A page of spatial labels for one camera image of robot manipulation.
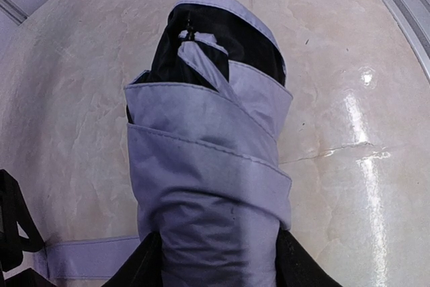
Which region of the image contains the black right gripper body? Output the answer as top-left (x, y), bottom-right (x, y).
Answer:
top-left (1, 169), bottom-right (50, 286)

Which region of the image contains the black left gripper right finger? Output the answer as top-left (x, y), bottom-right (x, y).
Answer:
top-left (275, 229), bottom-right (341, 287)

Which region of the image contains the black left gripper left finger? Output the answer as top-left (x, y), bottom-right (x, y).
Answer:
top-left (102, 233), bottom-right (163, 287)

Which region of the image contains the lilac folding umbrella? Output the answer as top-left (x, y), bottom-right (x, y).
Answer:
top-left (37, 0), bottom-right (292, 286)

